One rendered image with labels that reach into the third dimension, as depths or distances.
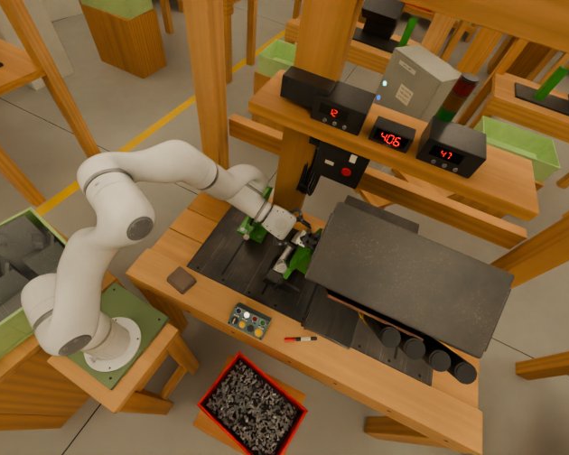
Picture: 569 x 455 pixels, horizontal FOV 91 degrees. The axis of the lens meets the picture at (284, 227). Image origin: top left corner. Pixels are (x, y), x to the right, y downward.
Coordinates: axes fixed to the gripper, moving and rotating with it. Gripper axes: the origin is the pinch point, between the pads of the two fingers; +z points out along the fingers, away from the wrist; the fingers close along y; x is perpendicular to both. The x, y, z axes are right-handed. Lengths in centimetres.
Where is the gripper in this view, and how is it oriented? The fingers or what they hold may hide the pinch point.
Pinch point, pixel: (301, 236)
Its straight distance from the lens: 105.4
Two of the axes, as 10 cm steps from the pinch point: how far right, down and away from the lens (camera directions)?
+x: -0.3, -2.4, 9.7
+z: 8.3, 5.4, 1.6
